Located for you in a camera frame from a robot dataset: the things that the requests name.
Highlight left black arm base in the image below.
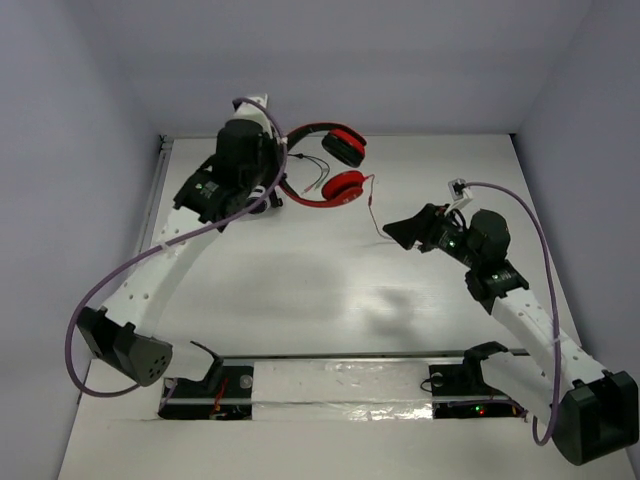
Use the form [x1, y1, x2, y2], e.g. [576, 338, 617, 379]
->
[157, 341, 254, 421]

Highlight aluminium rail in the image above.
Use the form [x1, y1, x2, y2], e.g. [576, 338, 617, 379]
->
[219, 349, 529, 361]

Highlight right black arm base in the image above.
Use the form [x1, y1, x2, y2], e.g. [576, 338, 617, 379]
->
[420, 341, 524, 420]

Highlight black cable with coloured plugs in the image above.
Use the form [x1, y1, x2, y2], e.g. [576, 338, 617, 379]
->
[289, 152, 331, 196]

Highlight red black headphones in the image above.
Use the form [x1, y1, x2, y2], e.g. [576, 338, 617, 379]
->
[277, 122, 369, 207]

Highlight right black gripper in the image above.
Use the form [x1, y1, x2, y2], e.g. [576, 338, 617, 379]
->
[382, 204, 481, 270]

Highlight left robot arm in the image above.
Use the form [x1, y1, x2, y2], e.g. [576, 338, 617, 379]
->
[65, 114, 286, 397]

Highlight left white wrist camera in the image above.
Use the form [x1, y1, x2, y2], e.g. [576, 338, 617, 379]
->
[232, 93, 272, 134]

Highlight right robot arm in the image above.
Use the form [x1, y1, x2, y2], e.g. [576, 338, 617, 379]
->
[383, 204, 639, 466]

